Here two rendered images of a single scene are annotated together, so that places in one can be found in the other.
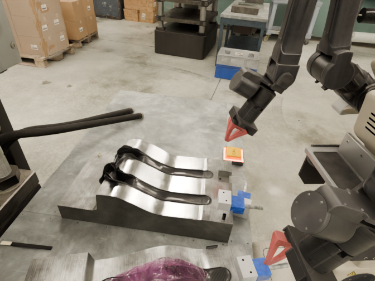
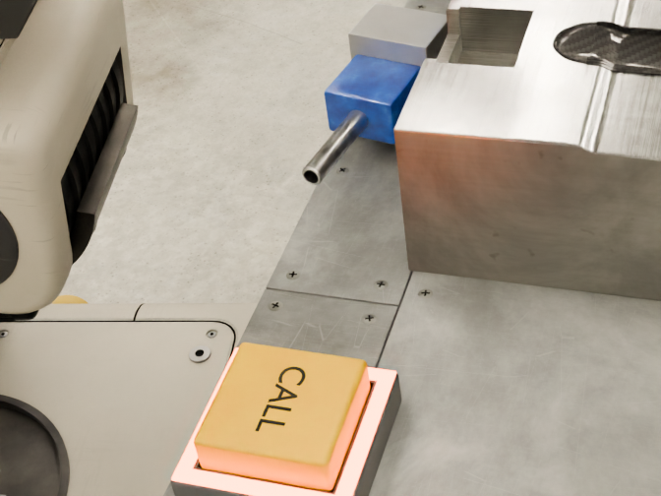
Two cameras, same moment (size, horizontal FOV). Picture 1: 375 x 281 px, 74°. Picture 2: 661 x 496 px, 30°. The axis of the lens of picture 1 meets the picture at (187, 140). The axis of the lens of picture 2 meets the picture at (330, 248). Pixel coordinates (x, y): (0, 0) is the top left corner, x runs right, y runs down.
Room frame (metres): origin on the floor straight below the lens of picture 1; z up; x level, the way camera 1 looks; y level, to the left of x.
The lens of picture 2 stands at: (1.12, -0.05, 1.23)
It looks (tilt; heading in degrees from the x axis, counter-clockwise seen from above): 41 degrees down; 199
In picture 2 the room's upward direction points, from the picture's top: 9 degrees counter-clockwise
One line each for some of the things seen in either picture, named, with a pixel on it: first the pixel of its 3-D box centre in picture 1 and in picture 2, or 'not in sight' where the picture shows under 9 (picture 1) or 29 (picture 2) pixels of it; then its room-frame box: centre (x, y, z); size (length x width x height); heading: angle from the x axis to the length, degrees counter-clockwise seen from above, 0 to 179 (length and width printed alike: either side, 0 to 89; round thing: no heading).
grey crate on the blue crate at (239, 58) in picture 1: (238, 58); not in sight; (3.77, -0.67, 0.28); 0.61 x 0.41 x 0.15; 77
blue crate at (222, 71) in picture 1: (236, 69); not in sight; (3.77, -0.67, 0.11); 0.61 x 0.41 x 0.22; 77
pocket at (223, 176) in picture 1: (224, 180); (480, 66); (0.58, -0.13, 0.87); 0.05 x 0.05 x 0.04; 85
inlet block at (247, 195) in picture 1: (243, 196); (367, 108); (0.56, -0.20, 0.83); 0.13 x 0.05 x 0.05; 164
